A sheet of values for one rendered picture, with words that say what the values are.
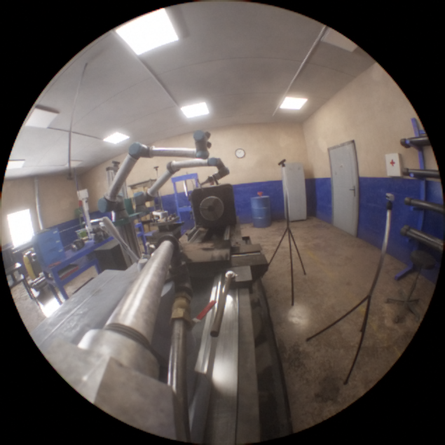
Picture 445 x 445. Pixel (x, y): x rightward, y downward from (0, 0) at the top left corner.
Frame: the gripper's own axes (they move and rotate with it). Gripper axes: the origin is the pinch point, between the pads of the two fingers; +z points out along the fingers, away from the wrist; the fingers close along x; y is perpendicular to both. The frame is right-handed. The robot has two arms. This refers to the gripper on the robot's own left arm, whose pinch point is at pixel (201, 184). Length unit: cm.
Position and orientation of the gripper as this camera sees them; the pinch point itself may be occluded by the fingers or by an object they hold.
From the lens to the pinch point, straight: 166.8
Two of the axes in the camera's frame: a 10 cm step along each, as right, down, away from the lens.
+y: -4.9, -8.5, -1.8
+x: 1.6, 1.2, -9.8
